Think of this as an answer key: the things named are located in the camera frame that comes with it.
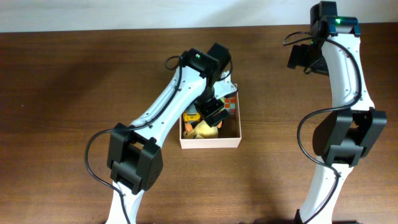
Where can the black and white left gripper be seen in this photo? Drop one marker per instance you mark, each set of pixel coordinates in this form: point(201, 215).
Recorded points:
point(207, 111)

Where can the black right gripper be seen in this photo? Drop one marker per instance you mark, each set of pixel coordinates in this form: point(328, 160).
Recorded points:
point(298, 56)

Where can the colourful puzzle cube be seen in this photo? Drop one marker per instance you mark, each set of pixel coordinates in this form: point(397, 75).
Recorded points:
point(229, 104)

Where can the yellow and grey toy truck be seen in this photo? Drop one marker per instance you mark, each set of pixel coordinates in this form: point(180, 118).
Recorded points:
point(191, 115)

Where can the yellow plush duck toy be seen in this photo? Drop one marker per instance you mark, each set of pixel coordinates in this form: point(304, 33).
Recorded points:
point(201, 131)

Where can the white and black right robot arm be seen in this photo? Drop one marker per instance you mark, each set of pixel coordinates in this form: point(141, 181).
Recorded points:
point(352, 126)

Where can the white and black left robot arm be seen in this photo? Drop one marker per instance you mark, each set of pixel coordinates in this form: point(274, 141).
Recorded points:
point(134, 155)

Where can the pink open cardboard box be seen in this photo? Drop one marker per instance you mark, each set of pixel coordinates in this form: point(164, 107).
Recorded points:
point(229, 136)

